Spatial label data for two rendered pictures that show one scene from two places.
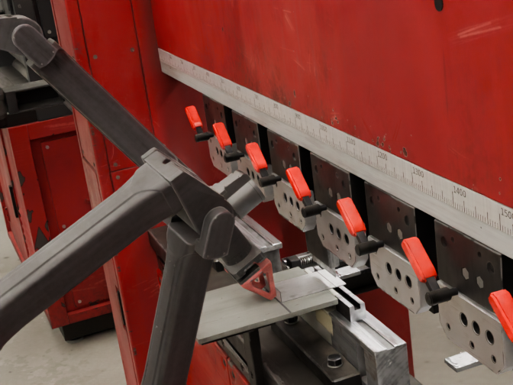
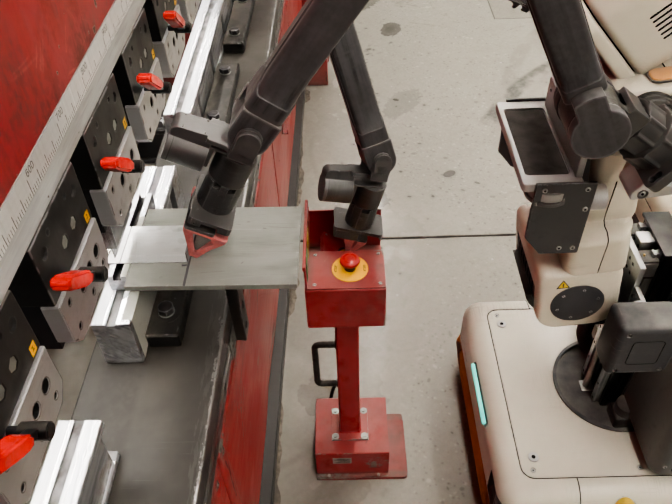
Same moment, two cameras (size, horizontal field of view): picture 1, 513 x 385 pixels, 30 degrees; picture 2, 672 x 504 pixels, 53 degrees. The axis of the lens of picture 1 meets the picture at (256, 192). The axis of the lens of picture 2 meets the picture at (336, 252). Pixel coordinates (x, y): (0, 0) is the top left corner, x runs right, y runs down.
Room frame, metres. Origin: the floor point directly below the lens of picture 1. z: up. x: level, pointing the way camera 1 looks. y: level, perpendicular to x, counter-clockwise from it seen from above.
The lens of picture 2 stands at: (2.26, 0.49, 1.75)
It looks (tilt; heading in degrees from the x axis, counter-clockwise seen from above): 45 degrees down; 200
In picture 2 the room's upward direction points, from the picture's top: 2 degrees counter-clockwise
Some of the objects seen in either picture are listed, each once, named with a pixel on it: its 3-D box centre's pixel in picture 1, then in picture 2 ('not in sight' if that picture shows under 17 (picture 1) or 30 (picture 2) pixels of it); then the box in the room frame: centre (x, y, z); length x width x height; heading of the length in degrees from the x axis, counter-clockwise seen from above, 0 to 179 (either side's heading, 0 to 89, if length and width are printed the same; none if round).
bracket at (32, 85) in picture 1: (52, 101); not in sight; (2.79, 0.56, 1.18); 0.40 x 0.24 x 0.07; 18
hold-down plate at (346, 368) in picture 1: (312, 349); (179, 274); (1.58, -0.06, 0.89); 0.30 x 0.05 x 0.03; 18
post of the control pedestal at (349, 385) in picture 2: not in sight; (348, 365); (1.34, 0.16, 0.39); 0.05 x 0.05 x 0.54; 19
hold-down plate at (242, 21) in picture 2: not in sight; (239, 22); (0.67, -0.36, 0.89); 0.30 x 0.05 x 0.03; 18
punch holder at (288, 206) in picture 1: (306, 175); (87, 154); (1.66, -0.10, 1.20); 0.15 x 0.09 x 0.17; 18
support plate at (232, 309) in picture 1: (252, 302); (218, 246); (1.59, 0.04, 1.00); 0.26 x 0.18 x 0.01; 108
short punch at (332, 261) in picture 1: (321, 245); (114, 213); (1.64, -0.11, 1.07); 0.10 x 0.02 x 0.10; 18
